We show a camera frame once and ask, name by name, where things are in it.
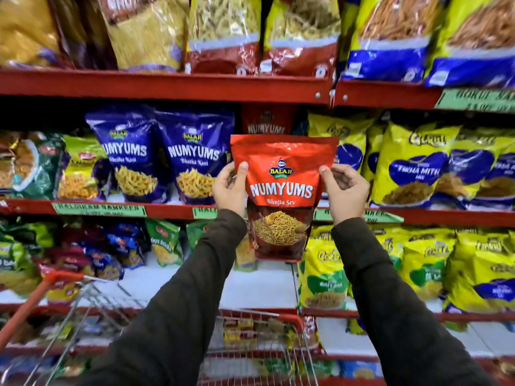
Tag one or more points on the blue packet with yellow print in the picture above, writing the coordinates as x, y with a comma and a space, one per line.
360, 369

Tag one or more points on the clear packet with purple trim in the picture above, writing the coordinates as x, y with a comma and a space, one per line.
147, 36
24, 32

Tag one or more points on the red metal shelf board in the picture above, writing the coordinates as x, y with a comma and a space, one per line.
161, 86
442, 217
382, 95

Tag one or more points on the yellow packet with blue label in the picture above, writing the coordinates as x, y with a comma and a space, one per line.
466, 168
410, 168
501, 176
346, 136
372, 156

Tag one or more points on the person's right hand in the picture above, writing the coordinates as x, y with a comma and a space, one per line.
349, 196

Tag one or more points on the yellow packet with green label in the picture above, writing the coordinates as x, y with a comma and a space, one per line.
426, 265
322, 273
390, 245

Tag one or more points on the person's left forearm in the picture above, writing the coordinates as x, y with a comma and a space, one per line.
181, 309

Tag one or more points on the person's right thumb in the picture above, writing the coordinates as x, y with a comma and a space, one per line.
328, 178

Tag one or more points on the small yellow snack packet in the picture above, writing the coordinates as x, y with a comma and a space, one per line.
245, 257

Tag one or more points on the snack packets in cart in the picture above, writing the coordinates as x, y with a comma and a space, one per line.
257, 331

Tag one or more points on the person's right forearm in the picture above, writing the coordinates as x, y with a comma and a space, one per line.
394, 313

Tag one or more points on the green shelf price label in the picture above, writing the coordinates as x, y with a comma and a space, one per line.
378, 216
100, 209
204, 213
478, 100

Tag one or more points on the clear packet with blue base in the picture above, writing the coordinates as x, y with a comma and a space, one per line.
474, 56
392, 48

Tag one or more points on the pile of mixed small packets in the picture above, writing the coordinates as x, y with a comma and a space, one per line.
72, 253

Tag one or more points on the yellow-green snack packet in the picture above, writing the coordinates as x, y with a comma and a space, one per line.
80, 172

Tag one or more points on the dark brown snack packet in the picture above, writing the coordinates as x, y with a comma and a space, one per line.
84, 32

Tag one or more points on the clear packet with red base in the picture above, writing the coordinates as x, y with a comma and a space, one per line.
223, 40
301, 44

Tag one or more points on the red noodle snack pouch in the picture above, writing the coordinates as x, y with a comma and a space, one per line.
281, 188

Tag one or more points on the blue snack pouch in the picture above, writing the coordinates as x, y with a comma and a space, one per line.
128, 152
195, 156

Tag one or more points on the small green snack packet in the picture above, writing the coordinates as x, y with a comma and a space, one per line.
165, 243
197, 233

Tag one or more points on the person's left hand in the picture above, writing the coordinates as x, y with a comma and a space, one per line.
228, 194

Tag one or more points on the large yellow packet blue label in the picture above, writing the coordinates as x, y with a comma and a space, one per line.
483, 269

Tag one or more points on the orange snack packet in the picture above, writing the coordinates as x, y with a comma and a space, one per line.
7, 164

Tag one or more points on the red pouch with white print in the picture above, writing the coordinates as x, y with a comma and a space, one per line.
266, 120

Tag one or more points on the person's left thumb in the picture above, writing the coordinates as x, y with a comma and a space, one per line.
242, 177

